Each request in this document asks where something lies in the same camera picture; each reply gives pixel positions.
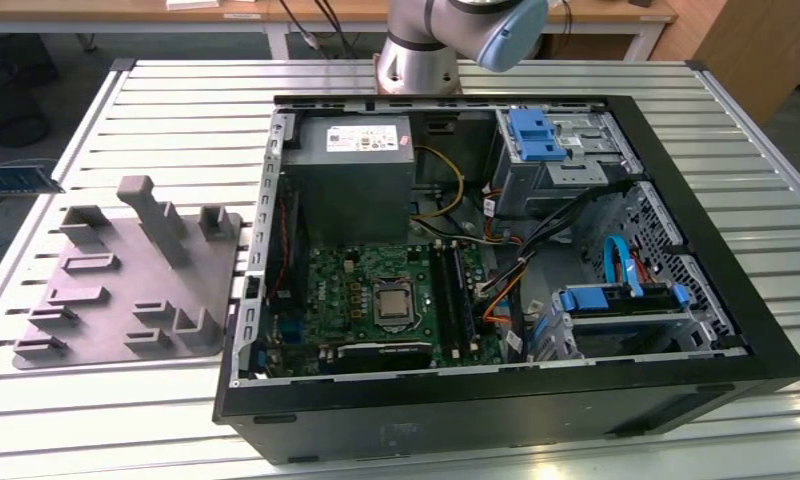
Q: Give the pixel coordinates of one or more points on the black graphics card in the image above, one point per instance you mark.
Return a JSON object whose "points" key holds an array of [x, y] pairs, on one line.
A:
{"points": [[380, 356]]}

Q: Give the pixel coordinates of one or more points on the blue plastic bay rail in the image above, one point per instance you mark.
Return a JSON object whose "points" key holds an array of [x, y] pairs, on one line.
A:
{"points": [[542, 340]]}

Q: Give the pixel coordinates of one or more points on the silver CPU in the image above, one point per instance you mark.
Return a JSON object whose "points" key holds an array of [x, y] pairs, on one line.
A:
{"points": [[394, 304]]}

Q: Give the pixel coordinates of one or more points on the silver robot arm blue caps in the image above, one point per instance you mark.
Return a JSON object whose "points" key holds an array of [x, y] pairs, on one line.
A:
{"points": [[416, 55]]}

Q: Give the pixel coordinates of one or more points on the white box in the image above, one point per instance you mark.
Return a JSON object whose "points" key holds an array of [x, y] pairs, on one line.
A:
{"points": [[193, 4]]}

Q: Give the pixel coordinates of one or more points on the metal disk bay cage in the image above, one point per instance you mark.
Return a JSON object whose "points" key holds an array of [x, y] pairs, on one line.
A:
{"points": [[634, 318]]}

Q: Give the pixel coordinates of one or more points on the black PC case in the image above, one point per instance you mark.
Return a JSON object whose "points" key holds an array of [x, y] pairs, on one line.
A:
{"points": [[440, 415]]}

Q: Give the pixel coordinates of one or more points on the green motherboard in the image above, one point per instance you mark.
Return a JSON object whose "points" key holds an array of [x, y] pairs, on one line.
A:
{"points": [[334, 280]]}

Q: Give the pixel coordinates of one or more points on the CPU socket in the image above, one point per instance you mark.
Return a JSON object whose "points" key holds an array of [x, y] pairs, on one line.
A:
{"points": [[394, 327]]}

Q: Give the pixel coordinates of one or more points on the wooden cabinet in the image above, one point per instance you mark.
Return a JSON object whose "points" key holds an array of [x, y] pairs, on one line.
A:
{"points": [[761, 50]]}

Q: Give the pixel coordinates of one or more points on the grey power supply unit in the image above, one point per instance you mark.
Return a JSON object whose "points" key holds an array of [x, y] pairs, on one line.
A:
{"points": [[347, 200]]}

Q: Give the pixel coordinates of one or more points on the grey parts rack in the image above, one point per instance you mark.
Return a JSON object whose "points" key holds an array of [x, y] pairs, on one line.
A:
{"points": [[140, 280]]}

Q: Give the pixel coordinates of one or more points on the black RAM slot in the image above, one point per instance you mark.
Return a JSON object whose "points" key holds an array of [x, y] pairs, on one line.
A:
{"points": [[446, 300]]}

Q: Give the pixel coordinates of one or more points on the wooden desk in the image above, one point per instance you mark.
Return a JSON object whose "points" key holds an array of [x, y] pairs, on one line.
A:
{"points": [[107, 12]]}

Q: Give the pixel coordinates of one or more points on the blue drive latch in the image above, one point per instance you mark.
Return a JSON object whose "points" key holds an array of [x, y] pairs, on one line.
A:
{"points": [[536, 135]]}

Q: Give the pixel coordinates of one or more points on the hard disk in blue carrier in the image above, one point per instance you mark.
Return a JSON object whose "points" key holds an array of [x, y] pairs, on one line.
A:
{"points": [[587, 300]]}

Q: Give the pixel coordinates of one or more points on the metal optical drive cage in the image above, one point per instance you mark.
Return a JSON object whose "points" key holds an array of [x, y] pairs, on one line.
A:
{"points": [[574, 180]]}

